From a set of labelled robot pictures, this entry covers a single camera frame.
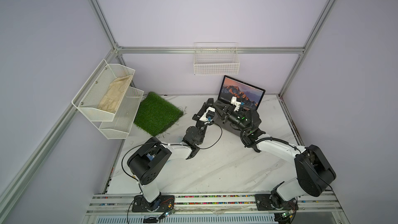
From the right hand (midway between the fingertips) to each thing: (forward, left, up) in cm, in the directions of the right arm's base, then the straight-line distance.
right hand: (212, 106), depth 74 cm
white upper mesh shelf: (+7, +57, +1) cm, 57 cm away
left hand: (+4, +2, -4) cm, 6 cm away
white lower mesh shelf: (+1, +54, -19) cm, 57 cm away
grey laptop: (+28, -18, -21) cm, 40 cm away
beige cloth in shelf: (+6, +51, 0) cm, 51 cm away
